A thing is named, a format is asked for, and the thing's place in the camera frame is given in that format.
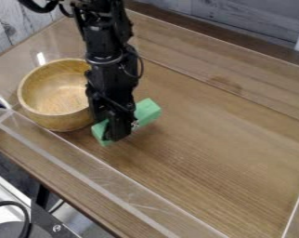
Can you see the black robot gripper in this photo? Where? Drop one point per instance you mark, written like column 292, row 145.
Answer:
column 112, row 79

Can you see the green rectangular block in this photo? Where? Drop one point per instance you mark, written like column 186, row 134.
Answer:
column 148, row 111

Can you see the brown wooden bowl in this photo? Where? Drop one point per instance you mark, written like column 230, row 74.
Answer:
column 52, row 95

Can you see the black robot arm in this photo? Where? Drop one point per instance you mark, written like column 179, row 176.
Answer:
column 104, row 25

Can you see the clear acrylic front wall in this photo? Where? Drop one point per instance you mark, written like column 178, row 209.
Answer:
column 114, row 200

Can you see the grey metal base plate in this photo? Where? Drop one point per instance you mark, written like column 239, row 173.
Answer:
column 36, row 225

